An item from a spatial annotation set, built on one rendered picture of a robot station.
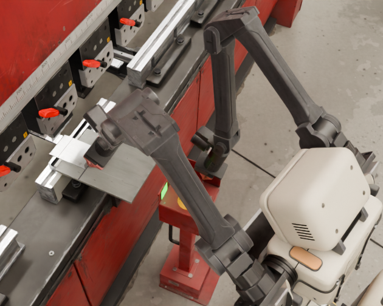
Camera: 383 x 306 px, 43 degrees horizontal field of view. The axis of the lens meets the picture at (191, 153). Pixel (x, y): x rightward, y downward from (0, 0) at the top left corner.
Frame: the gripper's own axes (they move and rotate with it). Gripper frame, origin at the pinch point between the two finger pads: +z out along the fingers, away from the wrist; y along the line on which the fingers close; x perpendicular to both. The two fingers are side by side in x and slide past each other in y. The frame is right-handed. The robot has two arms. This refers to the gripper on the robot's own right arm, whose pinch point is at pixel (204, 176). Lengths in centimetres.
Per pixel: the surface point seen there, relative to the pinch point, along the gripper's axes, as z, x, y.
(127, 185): -15.2, 24.4, 20.4
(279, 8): 68, -195, -1
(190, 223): 6.4, 15.2, -2.9
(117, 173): -14.0, 21.8, 25.1
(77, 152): -10.5, 19.7, 39.6
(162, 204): 4.6, 14.8, 8.6
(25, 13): -64, 24, 54
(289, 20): 74, -195, -12
